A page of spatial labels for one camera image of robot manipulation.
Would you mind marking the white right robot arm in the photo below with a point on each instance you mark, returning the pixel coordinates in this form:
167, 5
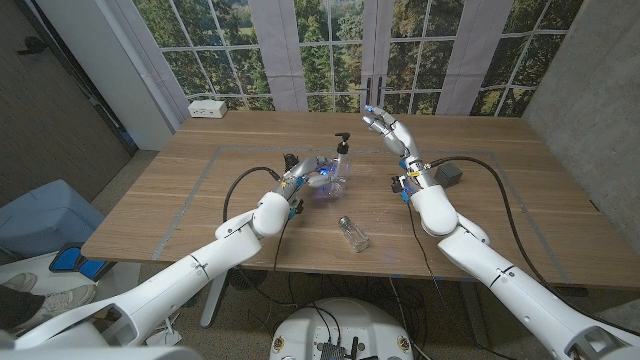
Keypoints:
505, 285

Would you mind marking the grey table leg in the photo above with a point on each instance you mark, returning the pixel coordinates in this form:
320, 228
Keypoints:
475, 320

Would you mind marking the grey cube speaker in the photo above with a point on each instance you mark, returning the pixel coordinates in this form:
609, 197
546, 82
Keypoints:
448, 175

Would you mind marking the black spray head white tube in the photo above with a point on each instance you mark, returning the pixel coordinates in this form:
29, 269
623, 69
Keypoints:
343, 145

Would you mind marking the clear plastic spray bottle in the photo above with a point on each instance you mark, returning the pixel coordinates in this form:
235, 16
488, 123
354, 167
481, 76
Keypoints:
337, 185

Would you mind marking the small clear glass jar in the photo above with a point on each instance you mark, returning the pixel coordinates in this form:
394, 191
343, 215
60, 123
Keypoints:
354, 235

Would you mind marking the blue and black foot pedal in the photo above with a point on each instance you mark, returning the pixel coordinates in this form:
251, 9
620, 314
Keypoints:
70, 260

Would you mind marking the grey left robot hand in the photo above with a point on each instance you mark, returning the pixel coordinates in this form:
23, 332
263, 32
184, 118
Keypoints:
307, 170

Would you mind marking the white robot torso shell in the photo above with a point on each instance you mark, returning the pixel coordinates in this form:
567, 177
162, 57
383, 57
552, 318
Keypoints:
100, 354

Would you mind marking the white table leg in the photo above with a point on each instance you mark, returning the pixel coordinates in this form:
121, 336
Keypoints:
214, 300

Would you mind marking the dark trouser leg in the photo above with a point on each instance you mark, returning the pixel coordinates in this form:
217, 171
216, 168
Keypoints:
17, 307

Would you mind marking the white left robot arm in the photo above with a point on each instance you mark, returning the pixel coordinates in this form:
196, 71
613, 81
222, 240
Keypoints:
165, 280

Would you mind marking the blue-grey plastic bin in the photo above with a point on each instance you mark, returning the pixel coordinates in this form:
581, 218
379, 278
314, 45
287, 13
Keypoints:
45, 220

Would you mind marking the dark wooden door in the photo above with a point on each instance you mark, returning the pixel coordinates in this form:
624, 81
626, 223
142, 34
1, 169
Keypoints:
45, 115

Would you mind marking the black hair claw clip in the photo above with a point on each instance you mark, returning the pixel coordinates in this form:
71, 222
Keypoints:
290, 161

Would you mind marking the printed window backdrop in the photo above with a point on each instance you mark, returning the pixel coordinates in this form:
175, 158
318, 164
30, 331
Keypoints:
320, 50

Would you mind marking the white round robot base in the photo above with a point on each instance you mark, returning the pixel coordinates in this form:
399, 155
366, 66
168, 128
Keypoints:
345, 325

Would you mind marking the white toy airplane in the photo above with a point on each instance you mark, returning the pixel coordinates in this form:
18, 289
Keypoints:
165, 335

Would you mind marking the white power strip box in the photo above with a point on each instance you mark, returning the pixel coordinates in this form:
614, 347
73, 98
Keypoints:
207, 108

